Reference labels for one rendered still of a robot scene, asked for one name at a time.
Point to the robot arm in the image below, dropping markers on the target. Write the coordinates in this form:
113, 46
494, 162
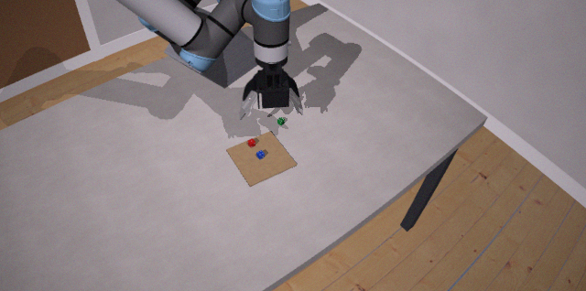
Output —
200, 42

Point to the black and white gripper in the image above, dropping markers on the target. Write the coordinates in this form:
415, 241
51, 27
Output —
272, 96

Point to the tan mat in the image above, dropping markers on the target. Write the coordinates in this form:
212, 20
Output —
255, 170

